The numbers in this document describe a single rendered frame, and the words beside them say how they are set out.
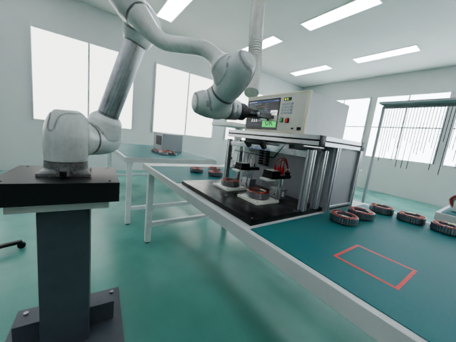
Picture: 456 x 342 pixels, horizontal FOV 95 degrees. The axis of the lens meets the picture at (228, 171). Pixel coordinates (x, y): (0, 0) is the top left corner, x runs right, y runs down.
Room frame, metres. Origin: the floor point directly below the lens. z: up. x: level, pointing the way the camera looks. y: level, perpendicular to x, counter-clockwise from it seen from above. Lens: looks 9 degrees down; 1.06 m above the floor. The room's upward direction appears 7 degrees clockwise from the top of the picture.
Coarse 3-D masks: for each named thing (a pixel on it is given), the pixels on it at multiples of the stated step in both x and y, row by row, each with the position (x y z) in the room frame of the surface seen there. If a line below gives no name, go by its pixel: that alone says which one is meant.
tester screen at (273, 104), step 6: (252, 102) 1.33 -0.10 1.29; (258, 102) 1.29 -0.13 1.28; (264, 102) 1.25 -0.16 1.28; (270, 102) 1.21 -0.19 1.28; (276, 102) 1.17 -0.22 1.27; (252, 108) 1.32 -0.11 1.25; (258, 108) 1.28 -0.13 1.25; (264, 108) 1.24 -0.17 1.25; (270, 108) 1.20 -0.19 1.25; (276, 108) 1.17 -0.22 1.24; (258, 120) 1.27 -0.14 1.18; (246, 126) 1.35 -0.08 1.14; (252, 126) 1.30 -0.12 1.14; (258, 126) 1.27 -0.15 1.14
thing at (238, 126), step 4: (212, 124) 2.22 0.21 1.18; (216, 124) 2.16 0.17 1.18; (220, 124) 2.11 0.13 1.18; (224, 124) 2.05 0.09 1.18; (228, 124) 1.99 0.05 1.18; (232, 124) 1.94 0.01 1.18; (236, 124) 1.97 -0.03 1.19; (240, 124) 2.00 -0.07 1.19; (244, 124) 2.02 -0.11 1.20; (236, 128) 2.33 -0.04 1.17; (240, 128) 2.29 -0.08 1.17; (244, 128) 2.19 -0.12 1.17; (236, 140) 2.31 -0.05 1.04; (232, 152) 2.32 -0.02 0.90; (236, 152) 2.31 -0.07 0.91; (232, 156) 2.27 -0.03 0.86; (236, 156) 2.31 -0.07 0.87; (232, 160) 2.27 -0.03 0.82; (232, 164) 2.33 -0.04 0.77
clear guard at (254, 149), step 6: (246, 138) 0.99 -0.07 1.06; (240, 144) 0.97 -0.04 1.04; (252, 144) 0.92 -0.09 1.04; (270, 144) 0.85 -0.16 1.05; (276, 144) 0.83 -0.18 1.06; (282, 144) 0.81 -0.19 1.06; (288, 144) 0.81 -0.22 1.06; (294, 144) 0.84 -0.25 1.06; (240, 150) 0.93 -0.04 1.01; (246, 150) 0.90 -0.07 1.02; (252, 150) 0.88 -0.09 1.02; (258, 150) 0.86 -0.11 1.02; (264, 150) 0.83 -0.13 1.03; (270, 150) 0.81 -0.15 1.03; (276, 150) 0.79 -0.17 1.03; (270, 156) 0.78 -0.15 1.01
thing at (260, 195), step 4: (252, 188) 1.05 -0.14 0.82; (256, 188) 1.06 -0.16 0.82; (260, 188) 1.07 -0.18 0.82; (248, 192) 1.00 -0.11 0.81; (252, 192) 0.98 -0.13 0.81; (256, 192) 0.98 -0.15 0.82; (260, 192) 1.03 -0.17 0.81; (264, 192) 0.99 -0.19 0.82; (268, 192) 1.00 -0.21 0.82; (248, 196) 1.00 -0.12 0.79; (252, 196) 0.98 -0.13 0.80; (256, 196) 0.97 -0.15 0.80; (260, 196) 0.98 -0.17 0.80; (264, 196) 0.97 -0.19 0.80; (268, 196) 0.99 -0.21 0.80
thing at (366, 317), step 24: (144, 168) 1.81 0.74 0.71; (192, 192) 1.09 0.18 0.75; (216, 216) 0.84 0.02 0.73; (240, 240) 0.71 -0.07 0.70; (264, 240) 0.63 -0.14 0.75; (288, 264) 0.54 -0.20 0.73; (312, 288) 0.48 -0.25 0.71; (336, 288) 0.44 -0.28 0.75; (360, 312) 0.39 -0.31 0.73; (384, 336) 0.35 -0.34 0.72; (408, 336) 0.33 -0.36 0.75
